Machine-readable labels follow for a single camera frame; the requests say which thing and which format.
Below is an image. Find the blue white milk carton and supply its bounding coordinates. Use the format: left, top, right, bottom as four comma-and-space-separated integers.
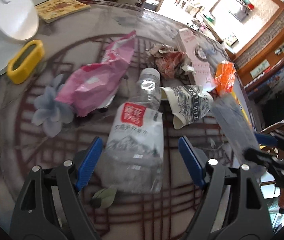
210, 95, 266, 178

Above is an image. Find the yellow lemon tea carton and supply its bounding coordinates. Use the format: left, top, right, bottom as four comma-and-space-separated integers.
231, 90, 253, 128

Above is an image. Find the crushed clear water bottle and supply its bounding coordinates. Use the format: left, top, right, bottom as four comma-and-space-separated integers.
101, 68, 164, 194

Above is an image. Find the orange snack bag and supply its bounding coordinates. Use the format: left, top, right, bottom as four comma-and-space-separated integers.
215, 61, 236, 96

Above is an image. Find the crushed paper cup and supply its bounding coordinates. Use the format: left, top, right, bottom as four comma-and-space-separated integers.
160, 85, 213, 129

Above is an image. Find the pink plastic wrapper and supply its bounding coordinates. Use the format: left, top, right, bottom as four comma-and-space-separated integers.
55, 31, 136, 116

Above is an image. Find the pink white paper bag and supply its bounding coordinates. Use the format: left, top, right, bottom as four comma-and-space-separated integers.
175, 28, 216, 92

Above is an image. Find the red white paper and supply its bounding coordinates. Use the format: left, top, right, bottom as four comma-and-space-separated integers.
145, 44, 196, 79

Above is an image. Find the yellow tape holder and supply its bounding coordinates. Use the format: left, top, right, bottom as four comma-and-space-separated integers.
6, 40, 45, 85

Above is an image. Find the white desk lamp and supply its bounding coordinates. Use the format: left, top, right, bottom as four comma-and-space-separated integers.
0, 0, 39, 75

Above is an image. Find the yellow patterned book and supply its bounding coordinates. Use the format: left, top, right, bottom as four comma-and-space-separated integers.
35, 0, 91, 23

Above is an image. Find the wall mounted television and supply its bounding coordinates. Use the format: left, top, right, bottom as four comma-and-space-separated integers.
228, 0, 254, 22

